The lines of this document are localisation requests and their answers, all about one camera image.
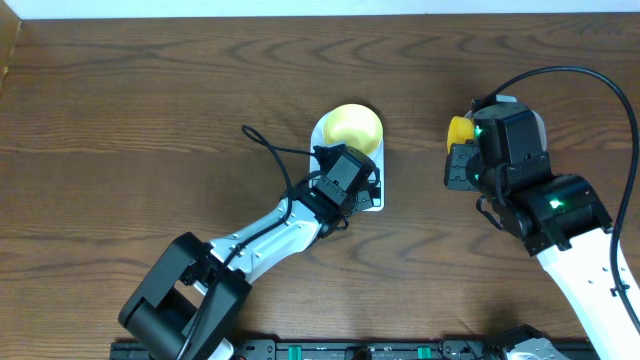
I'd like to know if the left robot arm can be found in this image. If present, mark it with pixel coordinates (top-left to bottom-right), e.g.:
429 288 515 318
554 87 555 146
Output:
118 171 381 359

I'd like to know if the white digital kitchen scale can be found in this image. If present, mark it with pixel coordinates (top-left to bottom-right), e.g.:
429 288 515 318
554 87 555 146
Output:
308 107 386 213

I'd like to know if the pale yellow bowl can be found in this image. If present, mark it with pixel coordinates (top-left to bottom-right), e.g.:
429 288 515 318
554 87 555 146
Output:
322 104 383 156

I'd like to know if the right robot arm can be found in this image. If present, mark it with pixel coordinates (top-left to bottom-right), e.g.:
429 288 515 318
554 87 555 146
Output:
444 102 639 359

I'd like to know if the left black cable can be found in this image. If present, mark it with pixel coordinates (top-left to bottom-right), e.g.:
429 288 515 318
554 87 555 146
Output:
174 124 321 360

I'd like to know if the black cable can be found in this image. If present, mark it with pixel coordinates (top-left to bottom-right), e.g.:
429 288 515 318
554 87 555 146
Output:
174 124 321 360
482 65 640 336

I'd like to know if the right black cable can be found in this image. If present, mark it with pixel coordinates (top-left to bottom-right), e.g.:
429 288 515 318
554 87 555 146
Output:
482 65 640 336

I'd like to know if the clear plastic container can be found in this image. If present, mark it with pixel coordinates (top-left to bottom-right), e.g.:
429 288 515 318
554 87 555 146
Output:
496 94 548 150

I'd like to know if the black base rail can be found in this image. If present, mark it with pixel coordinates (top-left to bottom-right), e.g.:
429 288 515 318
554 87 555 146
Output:
109 324 596 360

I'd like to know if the yellow measuring scoop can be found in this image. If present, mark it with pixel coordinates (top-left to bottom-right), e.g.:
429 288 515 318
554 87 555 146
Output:
446 116 475 153

